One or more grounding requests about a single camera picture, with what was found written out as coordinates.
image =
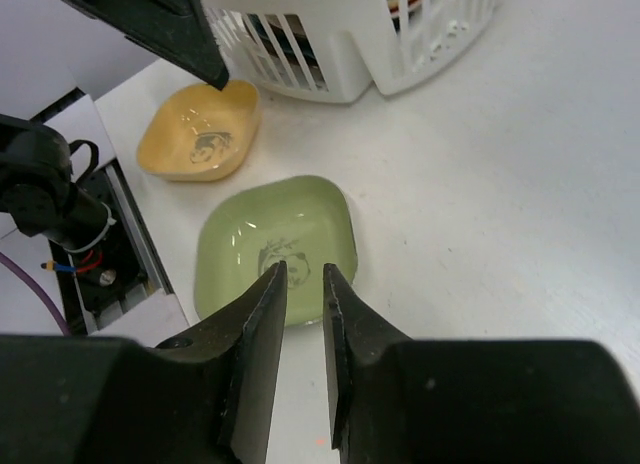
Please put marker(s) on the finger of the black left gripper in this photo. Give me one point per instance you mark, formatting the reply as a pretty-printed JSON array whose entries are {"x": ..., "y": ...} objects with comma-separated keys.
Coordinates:
[{"x": 174, "y": 30}]

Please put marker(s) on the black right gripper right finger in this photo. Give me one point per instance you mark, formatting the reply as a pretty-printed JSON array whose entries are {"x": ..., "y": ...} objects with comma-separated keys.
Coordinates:
[{"x": 395, "y": 399}]

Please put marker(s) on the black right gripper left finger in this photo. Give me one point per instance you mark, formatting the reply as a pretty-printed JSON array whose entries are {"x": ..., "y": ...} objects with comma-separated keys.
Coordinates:
[{"x": 205, "y": 395}]

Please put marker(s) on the green square panda dish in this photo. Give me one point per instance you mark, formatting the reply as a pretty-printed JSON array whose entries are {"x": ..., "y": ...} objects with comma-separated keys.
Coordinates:
[{"x": 303, "y": 221}]

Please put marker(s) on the grey reindeer plate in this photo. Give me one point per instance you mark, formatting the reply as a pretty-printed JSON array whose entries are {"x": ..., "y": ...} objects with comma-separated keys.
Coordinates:
[{"x": 284, "y": 39}]

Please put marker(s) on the white plastic dish bin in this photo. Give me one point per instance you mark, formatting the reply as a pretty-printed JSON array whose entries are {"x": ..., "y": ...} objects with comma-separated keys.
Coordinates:
[{"x": 356, "y": 42}]

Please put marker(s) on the yellow square panda dish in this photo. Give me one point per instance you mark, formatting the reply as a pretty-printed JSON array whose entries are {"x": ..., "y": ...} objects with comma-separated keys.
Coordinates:
[{"x": 200, "y": 133}]

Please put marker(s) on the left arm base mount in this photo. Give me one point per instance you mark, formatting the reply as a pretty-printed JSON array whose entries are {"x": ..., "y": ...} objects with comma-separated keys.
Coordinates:
[{"x": 124, "y": 290}]

